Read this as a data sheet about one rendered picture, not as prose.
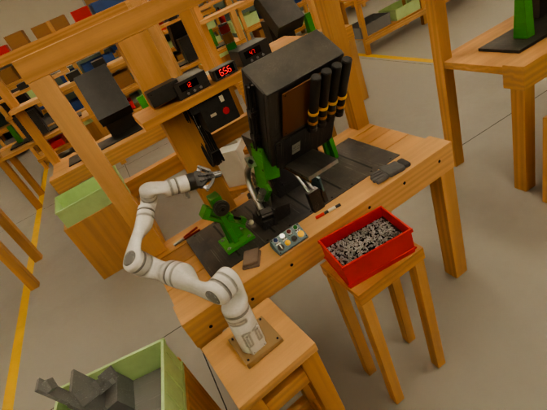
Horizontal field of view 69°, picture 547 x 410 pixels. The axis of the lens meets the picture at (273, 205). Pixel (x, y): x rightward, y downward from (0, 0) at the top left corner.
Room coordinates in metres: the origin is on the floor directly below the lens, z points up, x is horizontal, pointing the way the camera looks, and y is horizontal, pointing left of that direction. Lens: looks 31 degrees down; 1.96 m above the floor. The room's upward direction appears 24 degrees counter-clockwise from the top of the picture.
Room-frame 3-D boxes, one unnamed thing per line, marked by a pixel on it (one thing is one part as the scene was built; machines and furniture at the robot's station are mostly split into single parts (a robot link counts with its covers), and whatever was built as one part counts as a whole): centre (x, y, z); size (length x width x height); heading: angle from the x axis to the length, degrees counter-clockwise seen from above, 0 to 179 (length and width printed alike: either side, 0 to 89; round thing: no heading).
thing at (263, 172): (1.66, -0.04, 1.17); 0.13 x 0.12 x 0.20; 107
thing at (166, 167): (2.09, 0.01, 1.23); 1.30 x 0.05 x 0.09; 107
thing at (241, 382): (0.99, 0.26, 0.83); 0.32 x 0.32 x 0.04; 20
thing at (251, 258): (1.39, 0.18, 0.91); 0.10 x 0.08 x 0.03; 165
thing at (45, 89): (2.03, -0.01, 1.36); 1.49 x 0.09 x 0.97; 107
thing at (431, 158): (1.47, -0.18, 0.82); 1.50 x 0.14 x 0.15; 107
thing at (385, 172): (1.59, -0.57, 0.91); 0.20 x 0.11 x 0.03; 98
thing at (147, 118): (1.99, -0.02, 1.52); 0.90 x 0.25 x 0.04; 107
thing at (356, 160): (1.74, -0.10, 0.89); 1.10 x 0.42 x 0.02; 107
